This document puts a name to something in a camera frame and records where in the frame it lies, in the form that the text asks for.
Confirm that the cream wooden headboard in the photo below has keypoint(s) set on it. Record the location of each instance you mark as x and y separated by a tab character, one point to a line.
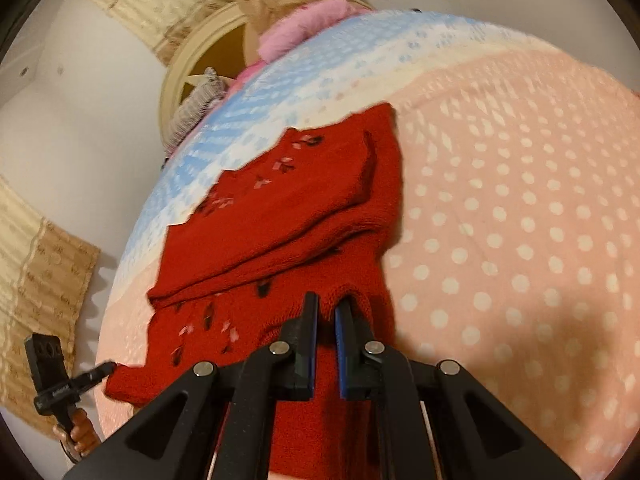
225	41

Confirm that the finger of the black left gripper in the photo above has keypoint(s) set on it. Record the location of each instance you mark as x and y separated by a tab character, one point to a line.
91	378

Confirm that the pink blue polka-dot bedspread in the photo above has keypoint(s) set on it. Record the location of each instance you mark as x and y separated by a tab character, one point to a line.
519	241

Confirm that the red knitted sweater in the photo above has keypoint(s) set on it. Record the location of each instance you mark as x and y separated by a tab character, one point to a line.
313	214

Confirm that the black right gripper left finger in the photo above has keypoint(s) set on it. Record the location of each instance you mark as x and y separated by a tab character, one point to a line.
214	422

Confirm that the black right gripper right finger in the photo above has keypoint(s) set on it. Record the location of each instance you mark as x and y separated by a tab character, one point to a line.
434	421

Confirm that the beige side curtain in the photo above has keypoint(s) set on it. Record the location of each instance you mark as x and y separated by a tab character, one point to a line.
45	276

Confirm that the striped pillow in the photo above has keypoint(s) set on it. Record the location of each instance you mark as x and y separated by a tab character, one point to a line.
209	91

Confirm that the left hand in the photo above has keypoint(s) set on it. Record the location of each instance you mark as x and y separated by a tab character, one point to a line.
81	440

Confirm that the pink pillow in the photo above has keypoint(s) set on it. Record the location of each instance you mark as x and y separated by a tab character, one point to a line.
304	23

